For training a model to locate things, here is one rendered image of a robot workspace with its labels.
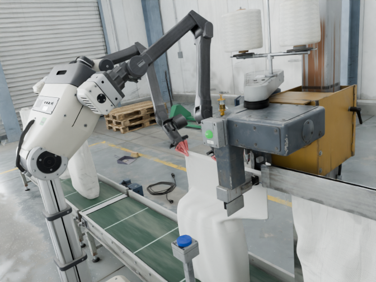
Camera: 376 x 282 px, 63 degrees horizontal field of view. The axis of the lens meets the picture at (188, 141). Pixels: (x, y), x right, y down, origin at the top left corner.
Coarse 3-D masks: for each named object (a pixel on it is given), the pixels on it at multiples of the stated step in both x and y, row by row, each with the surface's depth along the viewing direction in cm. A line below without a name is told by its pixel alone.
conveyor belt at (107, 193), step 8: (64, 184) 318; (104, 184) 305; (64, 192) 298; (72, 192) 295; (104, 192) 286; (112, 192) 284; (120, 192) 282; (72, 200) 279; (80, 200) 276; (88, 200) 274; (96, 200) 272; (104, 200) 270; (80, 208) 262; (88, 208) 260
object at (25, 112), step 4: (24, 108) 399; (28, 108) 395; (20, 112) 380; (24, 112) 374; (28, 112) 366; (24, 116) 378; (28, 116) 367; (24, 120) 380; (24, 124) 382; (24, 128) 383
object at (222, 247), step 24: (192, 168) 154; (216, 168) 139; (192, 192) 157; (216, 192) 144; (264, 192) 121; (192, 216) 149; (216, 216) 140; (240, 216) 132; (264, 216) 125; (216, 240) 139; (240, 240) 139; (216, 264) 144; (240, 264) 143
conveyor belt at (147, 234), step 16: (112, 208) 254; (128, 208) 251; (144, 208) 247; (112, 224) 230; (128, 224) 227; (144, 224) 224; (160, 224) 221; (176, 224) 219; (128, 240) 208; (144, 240) 205; (160, 240) 203; (144, 256) 189; (160, 256) 187; (160, 272) 173; (176, 272) 172; (256, 272) 164
